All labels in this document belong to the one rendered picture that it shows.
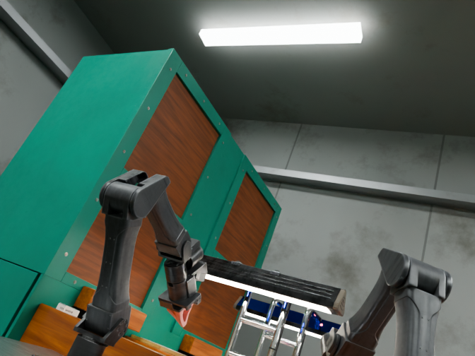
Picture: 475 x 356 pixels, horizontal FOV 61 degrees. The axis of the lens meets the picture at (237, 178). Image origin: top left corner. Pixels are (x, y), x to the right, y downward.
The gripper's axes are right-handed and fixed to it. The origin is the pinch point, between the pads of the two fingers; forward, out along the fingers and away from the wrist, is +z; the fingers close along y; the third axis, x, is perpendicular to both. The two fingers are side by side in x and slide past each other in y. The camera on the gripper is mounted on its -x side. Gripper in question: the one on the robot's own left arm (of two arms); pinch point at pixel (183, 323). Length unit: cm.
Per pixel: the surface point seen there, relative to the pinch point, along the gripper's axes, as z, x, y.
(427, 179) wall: 36, -252, -31
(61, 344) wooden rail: 1.0, 20.9, 26.0
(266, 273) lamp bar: -1.2, -30.6, -10.3
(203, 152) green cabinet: -26, -74, 44
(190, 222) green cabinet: 1, -57, 42
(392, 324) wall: 109, -165, -26
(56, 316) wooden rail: -2.7, 16.4, 33.1
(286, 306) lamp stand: 14.7, -37.3, -13.5
